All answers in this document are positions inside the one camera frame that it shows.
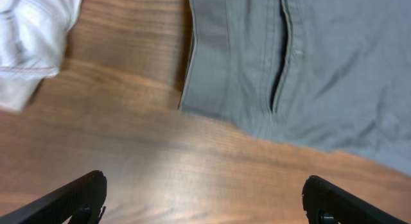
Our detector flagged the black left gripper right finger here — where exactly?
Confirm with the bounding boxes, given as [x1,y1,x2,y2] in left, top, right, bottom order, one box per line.
[302,175,406,224]

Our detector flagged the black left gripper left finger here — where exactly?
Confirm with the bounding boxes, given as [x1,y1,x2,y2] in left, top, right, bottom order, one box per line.
[1,170,107,224]

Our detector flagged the grey shorts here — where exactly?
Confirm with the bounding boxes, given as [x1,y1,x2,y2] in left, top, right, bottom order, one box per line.
[180,0,410,174]

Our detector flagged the beige shorts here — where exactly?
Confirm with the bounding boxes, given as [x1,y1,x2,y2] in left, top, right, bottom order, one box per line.
[1,0,82,112]

